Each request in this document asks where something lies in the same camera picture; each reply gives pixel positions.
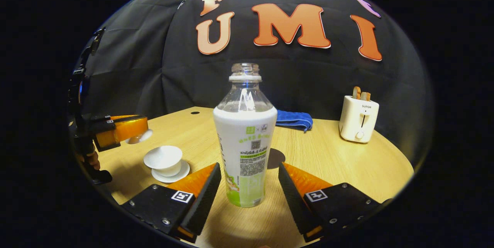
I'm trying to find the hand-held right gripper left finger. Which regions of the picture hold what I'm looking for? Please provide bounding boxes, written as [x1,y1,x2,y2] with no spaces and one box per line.
[120,162,222,244]

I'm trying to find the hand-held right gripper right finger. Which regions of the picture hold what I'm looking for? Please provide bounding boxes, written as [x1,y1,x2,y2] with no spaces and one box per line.
[278,162,390,243]

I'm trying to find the white teacup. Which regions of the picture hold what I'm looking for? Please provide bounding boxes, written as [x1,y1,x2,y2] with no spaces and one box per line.
[144,145,183,177]

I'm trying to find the dark brown round coaster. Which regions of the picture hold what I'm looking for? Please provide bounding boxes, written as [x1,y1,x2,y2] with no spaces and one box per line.
[267,148,286,170]

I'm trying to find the clear water bottle green label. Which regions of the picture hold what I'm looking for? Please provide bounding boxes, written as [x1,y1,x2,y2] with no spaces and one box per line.
[213,63,277,208]

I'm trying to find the white saucer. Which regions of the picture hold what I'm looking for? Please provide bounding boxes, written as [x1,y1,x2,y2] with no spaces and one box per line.
[151,160,191,183]

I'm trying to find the blue towel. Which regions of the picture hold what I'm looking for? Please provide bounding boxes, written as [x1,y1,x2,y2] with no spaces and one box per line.
[276,110,313,132]

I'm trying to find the white toaster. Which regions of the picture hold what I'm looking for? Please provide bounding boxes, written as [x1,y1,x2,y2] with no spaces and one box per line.
[339,95,380,143]

